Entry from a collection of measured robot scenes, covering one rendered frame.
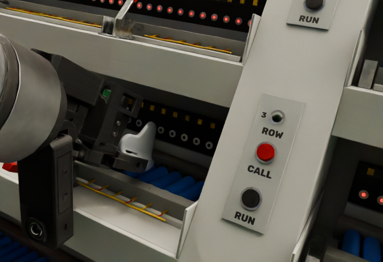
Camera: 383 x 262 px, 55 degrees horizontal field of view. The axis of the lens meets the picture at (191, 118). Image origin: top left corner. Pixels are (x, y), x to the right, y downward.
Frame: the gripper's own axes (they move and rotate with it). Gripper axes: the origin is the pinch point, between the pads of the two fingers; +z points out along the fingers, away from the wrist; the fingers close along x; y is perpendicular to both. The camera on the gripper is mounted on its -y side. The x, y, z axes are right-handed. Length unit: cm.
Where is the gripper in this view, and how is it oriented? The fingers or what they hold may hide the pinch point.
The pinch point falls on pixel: (133, 162)
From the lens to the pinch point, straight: 48.4
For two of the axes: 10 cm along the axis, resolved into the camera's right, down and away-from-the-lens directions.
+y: 3.3, -9.4, 1.1
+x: -8.8, -2.6, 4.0
